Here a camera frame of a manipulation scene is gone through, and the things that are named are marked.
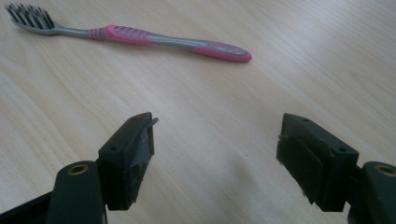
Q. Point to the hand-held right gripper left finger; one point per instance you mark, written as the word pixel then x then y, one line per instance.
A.
pixel 126 161

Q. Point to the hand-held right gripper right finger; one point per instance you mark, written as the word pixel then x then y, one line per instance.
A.
pixel 323 168

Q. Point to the pink and grey toothbrush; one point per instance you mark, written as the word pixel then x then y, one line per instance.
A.
pixel 130 33

